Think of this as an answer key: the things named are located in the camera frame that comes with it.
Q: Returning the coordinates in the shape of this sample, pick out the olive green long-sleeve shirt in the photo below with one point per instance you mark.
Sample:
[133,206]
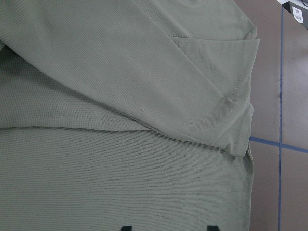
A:
[125,113]

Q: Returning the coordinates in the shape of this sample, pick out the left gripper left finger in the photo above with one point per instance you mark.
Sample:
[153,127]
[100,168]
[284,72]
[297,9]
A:
[125,228]

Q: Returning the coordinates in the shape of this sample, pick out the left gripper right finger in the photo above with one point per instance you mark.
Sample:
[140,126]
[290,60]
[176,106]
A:
[213,228]

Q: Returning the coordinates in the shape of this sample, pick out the grey box with label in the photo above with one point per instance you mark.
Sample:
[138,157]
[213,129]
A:
[297,8]

